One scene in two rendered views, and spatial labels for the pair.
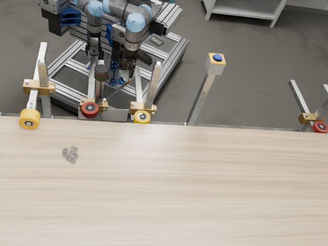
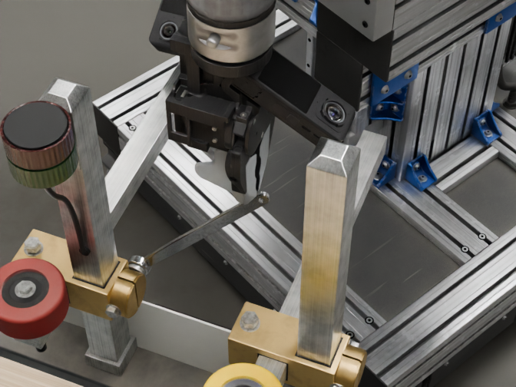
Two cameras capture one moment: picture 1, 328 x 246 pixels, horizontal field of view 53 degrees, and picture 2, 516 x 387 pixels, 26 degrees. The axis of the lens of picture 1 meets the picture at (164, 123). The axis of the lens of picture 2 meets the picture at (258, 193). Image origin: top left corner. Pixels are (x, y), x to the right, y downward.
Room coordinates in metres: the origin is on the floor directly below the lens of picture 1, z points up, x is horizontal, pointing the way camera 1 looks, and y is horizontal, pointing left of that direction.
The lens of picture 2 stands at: (0.65, -0.25, 1.83)
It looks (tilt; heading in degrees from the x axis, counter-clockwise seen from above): 50 degrees down; 41
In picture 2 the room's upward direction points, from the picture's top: straight up
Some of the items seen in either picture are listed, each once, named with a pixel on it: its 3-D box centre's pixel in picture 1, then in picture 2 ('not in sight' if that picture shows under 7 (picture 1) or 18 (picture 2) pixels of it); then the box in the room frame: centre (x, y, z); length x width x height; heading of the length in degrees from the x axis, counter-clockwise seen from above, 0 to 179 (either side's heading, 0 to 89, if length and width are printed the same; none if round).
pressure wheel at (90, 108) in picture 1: (89, 114); (33, 317); (0.99, 0.36, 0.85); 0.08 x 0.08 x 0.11
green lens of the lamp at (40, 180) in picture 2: (101, 75); (41, 154); (1.02, 0.33, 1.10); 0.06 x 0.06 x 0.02
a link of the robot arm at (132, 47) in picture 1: (132, 43); (229, 22); (1.18, 0.25, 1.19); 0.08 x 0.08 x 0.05
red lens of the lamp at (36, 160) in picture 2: (101, 71); (38, 134); (1.02, 0.33, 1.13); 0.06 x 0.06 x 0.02
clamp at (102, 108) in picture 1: (93, 105); (78, 279); (1.06, 0.36, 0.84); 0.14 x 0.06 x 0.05; 109
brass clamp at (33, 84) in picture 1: (39, 87); not in sight; (0.97, 0.60, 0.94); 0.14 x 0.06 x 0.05; 109
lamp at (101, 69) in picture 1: (100, 86); (54, 204); (1.02, 0.33, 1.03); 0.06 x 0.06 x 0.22; 19
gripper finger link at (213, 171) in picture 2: (126, 75); (223, 176); (1.17, 0.25, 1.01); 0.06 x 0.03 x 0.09; 109
